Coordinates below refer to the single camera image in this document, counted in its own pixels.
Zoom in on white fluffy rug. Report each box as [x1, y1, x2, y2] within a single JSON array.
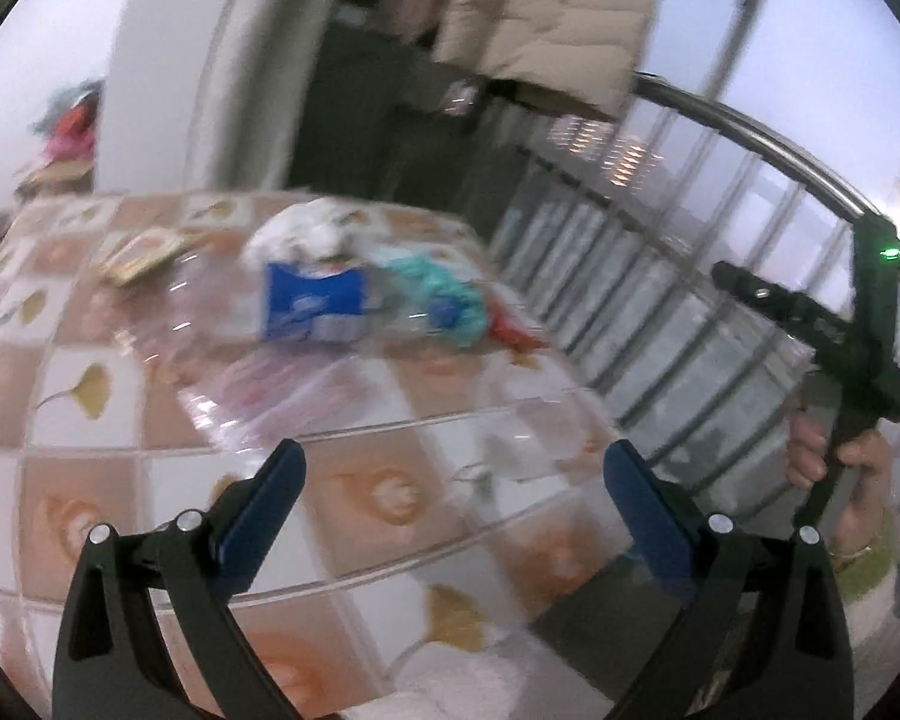
[[345, 643, 623, 720]]

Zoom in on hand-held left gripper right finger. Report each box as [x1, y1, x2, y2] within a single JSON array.
[[602, 439, 856, 720]]

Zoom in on beige puffer jacket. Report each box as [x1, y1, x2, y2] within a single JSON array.
[[431, 0, 670, 122]]

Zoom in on dark cabinet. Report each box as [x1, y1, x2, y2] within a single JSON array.
[[292, 0, 526, 241]]

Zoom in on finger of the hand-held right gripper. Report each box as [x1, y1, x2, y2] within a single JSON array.
[[711, 261, 805, 328]]

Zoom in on orange snack wrapper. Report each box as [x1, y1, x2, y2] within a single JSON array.
[[96, 229, 197, 287]]

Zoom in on teal plastic bag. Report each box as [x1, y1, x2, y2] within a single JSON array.
[[385, 252, 490, 347]]

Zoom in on blue packet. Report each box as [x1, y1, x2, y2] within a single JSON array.
[[261, 261, 370, 344]]

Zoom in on metal railing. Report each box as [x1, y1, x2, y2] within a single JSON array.
[[487, 71, 900, 616]]

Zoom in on cardboard box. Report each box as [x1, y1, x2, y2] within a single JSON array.
[[15, 157, 96, 201]]

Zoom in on white tissue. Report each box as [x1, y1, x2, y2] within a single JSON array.
[[244, 199, 362, 271]]

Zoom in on large clear plastic bag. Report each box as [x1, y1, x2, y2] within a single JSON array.
[[184, 349, 398, 437]]

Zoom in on patterned tablecloth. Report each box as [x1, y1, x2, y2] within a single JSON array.
[[0, 191, 646, 720]]

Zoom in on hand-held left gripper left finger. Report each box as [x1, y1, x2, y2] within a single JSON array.
[[51, 438, 307, 720]]

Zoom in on red wrapper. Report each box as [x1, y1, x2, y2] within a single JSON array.
[[487, 306, 550, 353]]

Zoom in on metal window frame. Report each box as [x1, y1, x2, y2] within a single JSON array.
[[709, 0, 785, 117]]

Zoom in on pile of colourful clothes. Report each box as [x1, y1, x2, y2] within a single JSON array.
[[34, 79, 107, 166]]

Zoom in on person's right hand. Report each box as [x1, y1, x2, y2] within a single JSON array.
[[786, 406, 895, 552]]

